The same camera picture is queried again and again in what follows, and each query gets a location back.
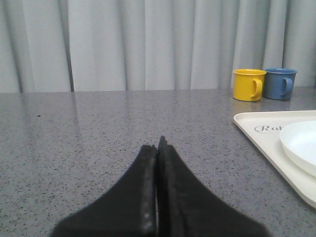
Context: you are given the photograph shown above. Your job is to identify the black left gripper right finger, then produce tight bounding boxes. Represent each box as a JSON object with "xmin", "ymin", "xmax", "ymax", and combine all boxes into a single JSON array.
[{"xmin": 157, "ymin": 136, "xmax": 269, "ymax": 237}]

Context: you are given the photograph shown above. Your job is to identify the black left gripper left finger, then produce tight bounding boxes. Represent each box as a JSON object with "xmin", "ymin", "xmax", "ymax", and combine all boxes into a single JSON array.
[{"xmin": 51, "ymin": 145, "xmax": 157, "ymax": 237}]

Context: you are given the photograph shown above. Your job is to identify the white round plate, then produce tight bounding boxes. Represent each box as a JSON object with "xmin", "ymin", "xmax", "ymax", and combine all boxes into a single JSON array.
[{"xmin": 279, "ymin": 120, "xmax": 316, "ymax": 176}]

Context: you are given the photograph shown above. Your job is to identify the cream rabbit serving tray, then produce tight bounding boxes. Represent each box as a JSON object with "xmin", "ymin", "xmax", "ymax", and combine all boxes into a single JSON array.
[{"xmin": 234, "ymin": 110, "xmax": 316, "ymax": 208}]

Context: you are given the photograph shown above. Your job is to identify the yellow mug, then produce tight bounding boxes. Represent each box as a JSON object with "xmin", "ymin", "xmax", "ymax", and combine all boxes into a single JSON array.
[{"xmin": 233, "ymin": 69, "xmax": 267, "ymax": 102}]

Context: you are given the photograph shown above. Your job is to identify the blue mug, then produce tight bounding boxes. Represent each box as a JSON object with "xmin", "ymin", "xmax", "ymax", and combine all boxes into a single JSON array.
[{"xmin": 263, "ymin": 68, "xmax": 297, "ymax": 100}]

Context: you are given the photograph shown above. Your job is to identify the grey curtain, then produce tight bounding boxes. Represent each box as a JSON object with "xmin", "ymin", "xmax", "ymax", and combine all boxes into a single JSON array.
[{"xmin": 0, "ymin": 0, "xmax": 316, "ymax": 93}]

